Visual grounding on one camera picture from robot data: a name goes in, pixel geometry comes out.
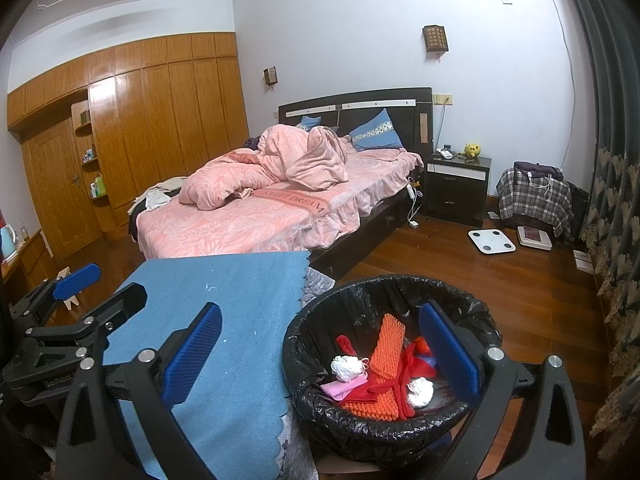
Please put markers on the plaid cloth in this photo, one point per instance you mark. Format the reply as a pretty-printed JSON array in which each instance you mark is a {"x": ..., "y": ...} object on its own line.
[{"x": 532, "y": 205}]

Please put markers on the pile of clothes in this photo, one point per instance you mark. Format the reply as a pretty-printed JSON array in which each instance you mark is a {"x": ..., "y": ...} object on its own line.
[{"x": 157, "y": 195}]

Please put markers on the pink face mask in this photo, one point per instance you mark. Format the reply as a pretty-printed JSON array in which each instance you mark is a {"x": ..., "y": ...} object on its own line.
[{"x": 340, "y": 389}]

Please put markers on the small wall lamp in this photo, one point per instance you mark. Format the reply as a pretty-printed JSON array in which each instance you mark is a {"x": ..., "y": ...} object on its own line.
[{"x": 270, "y": 76}]

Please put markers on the pink quilt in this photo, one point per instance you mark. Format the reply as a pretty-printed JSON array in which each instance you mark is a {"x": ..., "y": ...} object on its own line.
[{"x": 220, "y": 185}]

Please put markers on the white air conditioner pipe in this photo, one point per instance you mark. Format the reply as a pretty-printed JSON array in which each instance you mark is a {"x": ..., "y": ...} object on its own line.
[{"x": 567, "y": 75}]

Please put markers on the red knotted cloth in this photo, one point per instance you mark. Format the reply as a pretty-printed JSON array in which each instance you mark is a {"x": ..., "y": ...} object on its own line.
[{"x": 345, "y": 345}]

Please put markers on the white bathroom scale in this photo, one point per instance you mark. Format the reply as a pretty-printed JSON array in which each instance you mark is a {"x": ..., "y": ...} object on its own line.
[{"x": 491, "y": 241}]

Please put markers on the black bag-lined bin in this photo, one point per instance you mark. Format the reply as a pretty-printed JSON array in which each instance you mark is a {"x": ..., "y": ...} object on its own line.
[{"x": 320, "y": 310}]

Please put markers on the grey quilted cloth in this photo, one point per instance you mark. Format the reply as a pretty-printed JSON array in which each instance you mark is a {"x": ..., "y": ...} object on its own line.
[{"x": 317, "y": 287}]

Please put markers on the dark nightstand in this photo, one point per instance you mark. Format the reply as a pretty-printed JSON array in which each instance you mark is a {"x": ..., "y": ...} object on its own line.
[{"x": 457, "y": 200}]

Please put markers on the blue electric kettle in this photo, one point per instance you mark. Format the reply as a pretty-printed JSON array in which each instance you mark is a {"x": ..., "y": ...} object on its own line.
[{"x": 7, "y": 240}]

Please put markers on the large wall lamp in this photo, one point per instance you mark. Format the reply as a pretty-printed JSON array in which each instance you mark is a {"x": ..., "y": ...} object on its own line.
[{"x": 435, "y": 40}]

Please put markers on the wall socket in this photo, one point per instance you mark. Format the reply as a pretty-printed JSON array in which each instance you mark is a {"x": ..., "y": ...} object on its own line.
[{"x": 442, "y": 99}]

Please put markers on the grey patterned curtain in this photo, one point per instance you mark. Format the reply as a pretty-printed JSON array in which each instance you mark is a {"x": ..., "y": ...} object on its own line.
[{"x": 615, "y": 135}]

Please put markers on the green bottle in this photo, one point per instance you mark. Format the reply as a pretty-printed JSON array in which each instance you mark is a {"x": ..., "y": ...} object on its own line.
[{"x": 100, "y": 185}]

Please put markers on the small wooden stool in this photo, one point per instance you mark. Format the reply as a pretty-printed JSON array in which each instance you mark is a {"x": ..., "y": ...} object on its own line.
[{"x": 72, "y": 302}]

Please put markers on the large blue pillow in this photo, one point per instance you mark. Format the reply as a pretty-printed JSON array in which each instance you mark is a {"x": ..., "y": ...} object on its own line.
[{"x": 377, "y": 131}]

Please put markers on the small blue pillow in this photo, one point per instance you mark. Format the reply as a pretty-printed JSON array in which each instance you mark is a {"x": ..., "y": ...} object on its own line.
[{"x": 308, "y": 123}]

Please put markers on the wooden wardrobe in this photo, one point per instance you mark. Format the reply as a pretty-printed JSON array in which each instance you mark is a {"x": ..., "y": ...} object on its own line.
[{"x": 160, "y": 110}]

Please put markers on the white tissue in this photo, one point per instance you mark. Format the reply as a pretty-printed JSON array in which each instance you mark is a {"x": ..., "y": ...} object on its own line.
[
  {"x": 419, "y": 392},
  {"x": 349, "y": 367}
]

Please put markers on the pink bedsheet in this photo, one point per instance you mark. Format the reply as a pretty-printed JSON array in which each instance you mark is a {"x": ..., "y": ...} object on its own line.
[{"x": 250, "y": 225}]

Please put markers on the yellow toy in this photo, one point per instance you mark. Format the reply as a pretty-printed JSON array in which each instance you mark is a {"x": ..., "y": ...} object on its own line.
[{"x": 472, "y": 150}]

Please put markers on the white floor box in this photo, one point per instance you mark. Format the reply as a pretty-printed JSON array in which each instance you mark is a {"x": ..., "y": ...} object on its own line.
[{"x": 583, "y": 261}]

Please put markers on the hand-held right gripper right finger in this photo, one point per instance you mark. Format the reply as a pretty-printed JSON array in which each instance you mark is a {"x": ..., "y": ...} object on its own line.
[{"x": 450, "y": 350}]

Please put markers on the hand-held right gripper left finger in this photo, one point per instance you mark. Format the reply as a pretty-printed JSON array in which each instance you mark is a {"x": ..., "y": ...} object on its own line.
[{"x": 192, "y": 355}]

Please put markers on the blue tablecloth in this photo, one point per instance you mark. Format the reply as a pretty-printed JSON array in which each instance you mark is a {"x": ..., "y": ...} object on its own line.
[{"x": 240, "y": 300}]

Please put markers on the white power strip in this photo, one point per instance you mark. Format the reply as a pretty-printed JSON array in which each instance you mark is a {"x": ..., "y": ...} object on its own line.
[{"x": 410, "y": 191}]

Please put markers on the white remote control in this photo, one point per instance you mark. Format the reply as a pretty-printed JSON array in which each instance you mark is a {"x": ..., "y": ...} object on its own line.
[{"x": 445, "y": 152}]

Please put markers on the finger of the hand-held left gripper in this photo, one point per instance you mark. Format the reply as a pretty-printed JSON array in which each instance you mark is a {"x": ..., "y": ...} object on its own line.
[
  {"x": 77, "y": 280},
  {"x": 125, "y": 302}
]

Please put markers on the dark wooden bed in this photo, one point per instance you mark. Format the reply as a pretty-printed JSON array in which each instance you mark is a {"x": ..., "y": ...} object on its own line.
[{"x": 380, "y": 100}]

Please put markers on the wooden dresser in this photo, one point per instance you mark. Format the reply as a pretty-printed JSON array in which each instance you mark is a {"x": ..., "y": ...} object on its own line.
[{"x": 27, "y": 265}]

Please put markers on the white and red scale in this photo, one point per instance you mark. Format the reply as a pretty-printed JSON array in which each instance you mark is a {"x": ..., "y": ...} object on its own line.
[{"x": 534, "y": 237}]

